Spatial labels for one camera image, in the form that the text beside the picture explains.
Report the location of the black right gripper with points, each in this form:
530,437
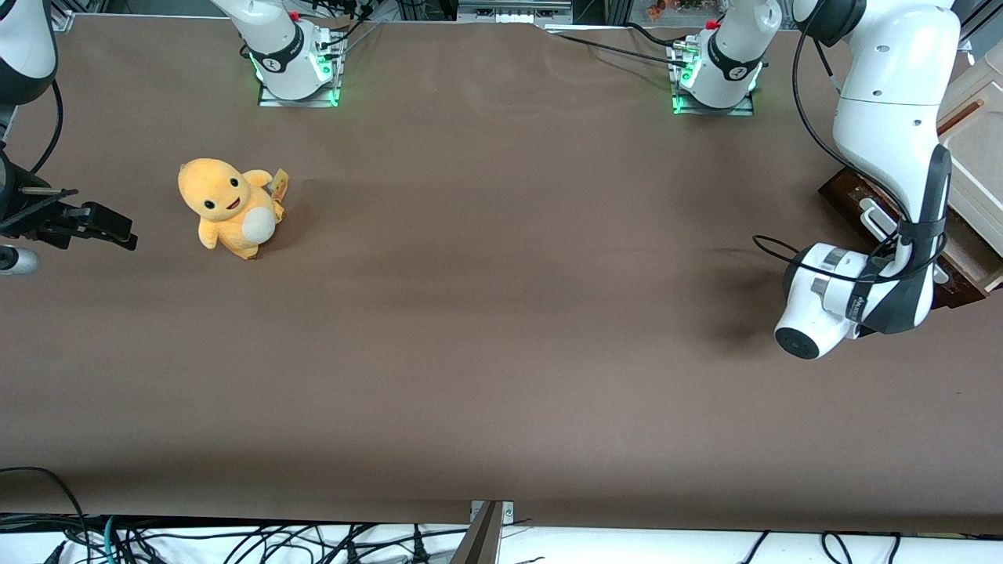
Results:
17,210

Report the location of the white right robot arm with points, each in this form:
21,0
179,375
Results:
23,47

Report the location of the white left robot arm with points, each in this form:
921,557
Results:
885,94

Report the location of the yellow plush toy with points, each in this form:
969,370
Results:
227,207

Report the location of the yellow paper tag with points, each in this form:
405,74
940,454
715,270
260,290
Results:
280,182

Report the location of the grey background equipment rack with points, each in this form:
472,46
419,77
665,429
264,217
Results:
513,11

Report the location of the cream cabinet body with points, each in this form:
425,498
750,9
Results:
979,164

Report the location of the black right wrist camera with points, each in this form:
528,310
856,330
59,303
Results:
98,223

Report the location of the metal corner bracket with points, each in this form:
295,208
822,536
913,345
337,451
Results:
63,20
968,47

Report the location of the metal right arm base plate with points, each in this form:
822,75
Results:
298,102

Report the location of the brown wedge post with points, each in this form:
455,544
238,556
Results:
478,544

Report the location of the small metal bracket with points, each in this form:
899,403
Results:
508,511

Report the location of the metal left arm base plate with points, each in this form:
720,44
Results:
713,110

